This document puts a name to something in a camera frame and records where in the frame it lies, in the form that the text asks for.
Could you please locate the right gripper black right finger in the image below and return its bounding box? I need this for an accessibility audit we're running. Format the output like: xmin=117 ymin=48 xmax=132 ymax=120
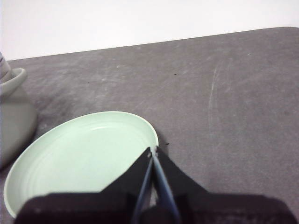
xmin=154 ymin=151 xmax=295 ymax=224

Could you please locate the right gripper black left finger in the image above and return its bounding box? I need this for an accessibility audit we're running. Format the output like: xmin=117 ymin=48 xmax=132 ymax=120
xmin=15 ymin=147 xmax=154 ymax=224

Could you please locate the pale green round plate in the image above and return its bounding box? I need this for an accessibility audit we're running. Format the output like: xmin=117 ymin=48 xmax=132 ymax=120
xmin=3 ymin=111 xmax=159 ymax=219

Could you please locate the pale green electric steamer pot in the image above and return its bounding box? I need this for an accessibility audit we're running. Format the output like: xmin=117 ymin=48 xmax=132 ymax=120
xmin=0 ymin=52 xmax=38 ymax=171

